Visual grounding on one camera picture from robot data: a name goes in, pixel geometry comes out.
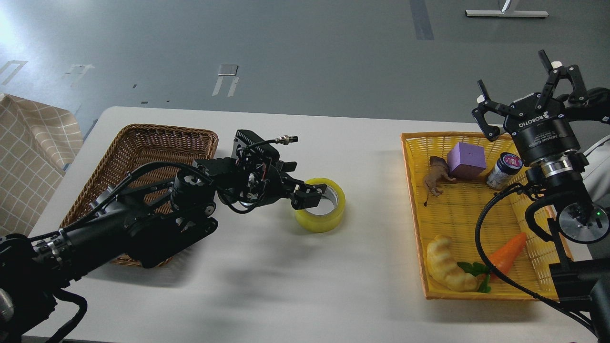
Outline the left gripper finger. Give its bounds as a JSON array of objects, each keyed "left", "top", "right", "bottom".
[
  {"left": 279, "top": 162, "right": 305, "bottom": 187},
  {"left": 287, "top": 184, "right": 327, "bottom": 210}
]

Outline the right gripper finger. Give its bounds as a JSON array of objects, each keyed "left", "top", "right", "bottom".
[
  {"left": 472, "top": 80, "right": 522, "bottom": 142},
  {"left": 535, "top": 50, "right": 588, "bottom": 111}
]

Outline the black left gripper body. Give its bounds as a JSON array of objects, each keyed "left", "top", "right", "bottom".
[{"left": 216, "top": 158, "right": 293, "bottom": 208}]

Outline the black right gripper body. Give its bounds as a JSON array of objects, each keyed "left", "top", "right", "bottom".
[{"left": 505, "top": 93, "right": 581, "bottom": 167}]

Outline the yellow tape roll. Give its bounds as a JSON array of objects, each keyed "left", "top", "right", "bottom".
[{"left": 294, "top": 178, "right": 346, "bottom": 233}]

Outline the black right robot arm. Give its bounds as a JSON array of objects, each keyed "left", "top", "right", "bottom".
[{"left": 471, "top": 50, "right": 610, "bottom": 343}]

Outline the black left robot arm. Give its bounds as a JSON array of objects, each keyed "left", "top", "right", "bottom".
[{"left": 0, "top": 130, "right": 328, "bottom": 343}]

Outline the small blue-lidded jar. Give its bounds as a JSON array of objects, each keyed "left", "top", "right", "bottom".
[{"left": 486, "top": 152, "right": 523, "bottom": 191}]

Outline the purple foam cube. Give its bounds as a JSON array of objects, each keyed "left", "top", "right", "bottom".
[{"left": 447, "top": 142, "right": 487, "bottom": 180}]

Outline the brown toy lion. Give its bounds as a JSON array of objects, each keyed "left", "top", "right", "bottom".
[{"left": 423, "top": 156, "right": 456, "bottom": 198}]

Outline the yellow plastic basket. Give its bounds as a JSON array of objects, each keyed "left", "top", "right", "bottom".
[{"left": 401, "top": 131, "right": 559, "bottom": 301}]

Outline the white metal stand base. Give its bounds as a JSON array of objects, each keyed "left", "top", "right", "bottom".
[{"left": 464, "top": 0, "right": 549, "bottom": 19}]

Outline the brown wicker basket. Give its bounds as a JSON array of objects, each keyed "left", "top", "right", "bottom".
[{"left": 33, "top": 124, "right": 218, "bottom": 278}]

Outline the orange toy carrot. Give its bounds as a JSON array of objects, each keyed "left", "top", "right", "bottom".
[{"left": 457, "top": 232, "right": 527, "bottom": 293}]

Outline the toy croissant bread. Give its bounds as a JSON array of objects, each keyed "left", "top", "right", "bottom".
[{"left": 426, "top": 235, "right": 478, "bottom": 293}]

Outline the beige checkered cloth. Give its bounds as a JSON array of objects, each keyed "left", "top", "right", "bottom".
[{"left": 0, "top": 94, "right": 83, "bottom": 236}]

